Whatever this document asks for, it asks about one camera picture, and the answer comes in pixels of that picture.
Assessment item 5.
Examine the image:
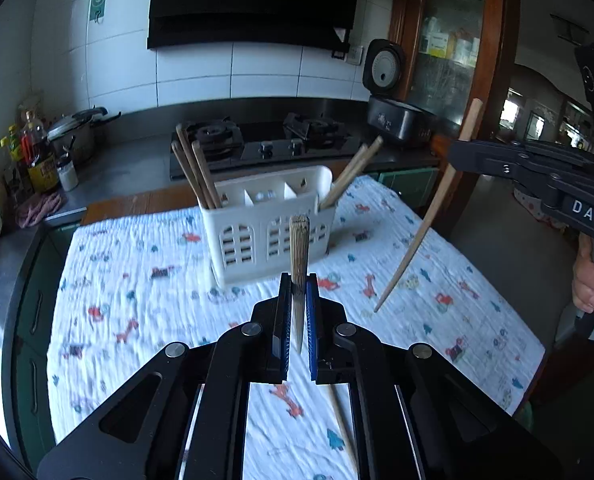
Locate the green base cabinet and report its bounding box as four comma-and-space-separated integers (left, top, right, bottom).
377, 167, 440, 206

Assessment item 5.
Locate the wooden glass-door cabinet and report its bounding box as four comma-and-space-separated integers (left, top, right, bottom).
387, 0, 522, 241

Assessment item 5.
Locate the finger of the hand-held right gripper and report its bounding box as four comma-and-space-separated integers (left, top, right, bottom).
451, 140, 594, 177
452, 159, 558, 202

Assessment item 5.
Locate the steel pressure cooker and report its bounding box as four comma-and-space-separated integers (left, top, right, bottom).
47, 106, 122, 163

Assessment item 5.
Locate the printed white blanket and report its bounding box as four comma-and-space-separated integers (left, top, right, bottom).
47, 175, 548, 480

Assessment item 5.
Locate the black range hood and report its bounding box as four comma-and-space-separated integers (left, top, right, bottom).
147, 0, 358, 58

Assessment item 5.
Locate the white plastic utensil holder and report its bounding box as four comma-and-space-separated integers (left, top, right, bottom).
197, 165, 338, 286

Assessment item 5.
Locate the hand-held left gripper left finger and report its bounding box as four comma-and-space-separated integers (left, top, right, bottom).
37, 272, 292, 480

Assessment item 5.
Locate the dark oil bottle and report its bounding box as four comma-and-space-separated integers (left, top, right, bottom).
19, 110, 60, 193

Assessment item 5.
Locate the small white jar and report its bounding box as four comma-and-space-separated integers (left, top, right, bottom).
56, 152, 79, 192

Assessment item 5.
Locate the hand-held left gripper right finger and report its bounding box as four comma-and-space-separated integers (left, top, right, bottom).
307, 274, 560, 480

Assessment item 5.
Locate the black rice cooker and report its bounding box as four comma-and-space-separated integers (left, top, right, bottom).
362, 39, 435, 148

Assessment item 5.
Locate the pink cloth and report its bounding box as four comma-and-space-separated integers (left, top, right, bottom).
17, 191, 68, 228

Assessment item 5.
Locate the yellow green bottle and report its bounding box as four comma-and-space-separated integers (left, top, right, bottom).
0, 125, 25, 181

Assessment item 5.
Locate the bamboo chopstick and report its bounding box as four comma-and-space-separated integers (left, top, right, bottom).
290, 215, 311, 353
374, 99, 484, 313
319, 144, 368, 209
171, 141, 214, 210
176, 123, 222, 209
192, 141, 224, 209
322, 136, 384, 209
327, 385, 360, 480

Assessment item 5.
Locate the black gas stove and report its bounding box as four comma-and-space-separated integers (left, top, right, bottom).
169, 112, 408, 181

